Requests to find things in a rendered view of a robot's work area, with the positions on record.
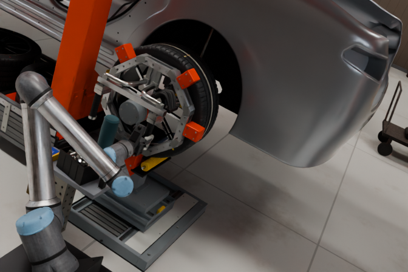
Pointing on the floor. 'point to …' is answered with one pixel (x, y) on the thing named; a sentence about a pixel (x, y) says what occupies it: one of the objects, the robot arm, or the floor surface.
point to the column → (62, 188)
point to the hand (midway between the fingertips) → (149, 133)
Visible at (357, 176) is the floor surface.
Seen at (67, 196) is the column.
